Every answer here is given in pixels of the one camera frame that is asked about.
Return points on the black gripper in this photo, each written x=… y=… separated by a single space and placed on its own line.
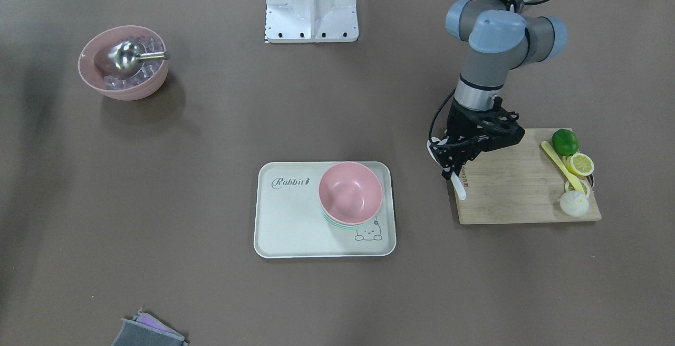
x=457 y=123

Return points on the white ceramic spoon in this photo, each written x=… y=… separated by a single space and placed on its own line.
x=458 y=185

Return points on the small pink bowl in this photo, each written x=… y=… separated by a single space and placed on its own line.
x=350 y=192

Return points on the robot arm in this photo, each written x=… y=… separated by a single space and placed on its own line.
x=500 y=39

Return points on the upper green bowl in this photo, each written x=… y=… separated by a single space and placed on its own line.
x=371 y=222

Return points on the yellow plastic spoon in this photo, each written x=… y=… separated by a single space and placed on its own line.
x=555 y=158

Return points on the large pink ice bowl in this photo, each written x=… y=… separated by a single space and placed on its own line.
x=143 y=84

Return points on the wooden cutting board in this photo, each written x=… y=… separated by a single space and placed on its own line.
x=517 y=185

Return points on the lemon slice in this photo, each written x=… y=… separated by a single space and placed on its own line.
x=579 y=164
x=586 y=189

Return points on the green lime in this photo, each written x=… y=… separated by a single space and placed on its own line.
x=565 y=142

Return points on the white steamed bun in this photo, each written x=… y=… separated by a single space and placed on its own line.
x=574 y=204

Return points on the cream serving tray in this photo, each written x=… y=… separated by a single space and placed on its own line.
x=289 y=223

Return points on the purple folded cloth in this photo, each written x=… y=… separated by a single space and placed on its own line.
x=153 y=322

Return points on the metal ice scoop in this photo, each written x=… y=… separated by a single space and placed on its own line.
x=125 y=59

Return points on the grey folded cloth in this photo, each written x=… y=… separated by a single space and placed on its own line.
x=136 y=333

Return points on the white camera post base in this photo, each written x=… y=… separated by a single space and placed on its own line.
x=311 y=21

